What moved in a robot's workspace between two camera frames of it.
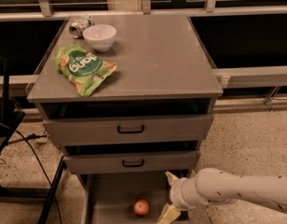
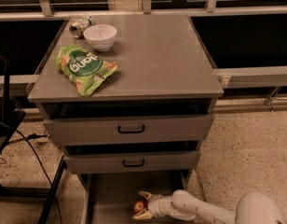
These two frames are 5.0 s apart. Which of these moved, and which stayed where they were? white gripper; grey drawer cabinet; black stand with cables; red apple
Moved: white gripper
Stayed: grey drawer cabinet; black stand with cables; red apple
